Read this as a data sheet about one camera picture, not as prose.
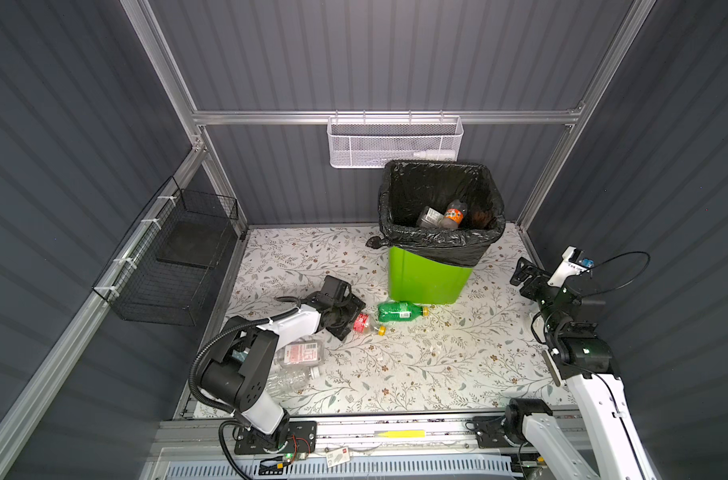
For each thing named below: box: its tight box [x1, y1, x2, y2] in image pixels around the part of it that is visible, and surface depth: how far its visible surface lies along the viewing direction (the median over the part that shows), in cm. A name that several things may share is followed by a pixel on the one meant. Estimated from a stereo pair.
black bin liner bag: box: [366, 160, 506, 267], surface depth 81 cm
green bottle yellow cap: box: [378, 301, 431, 323], surface depth 94 cm
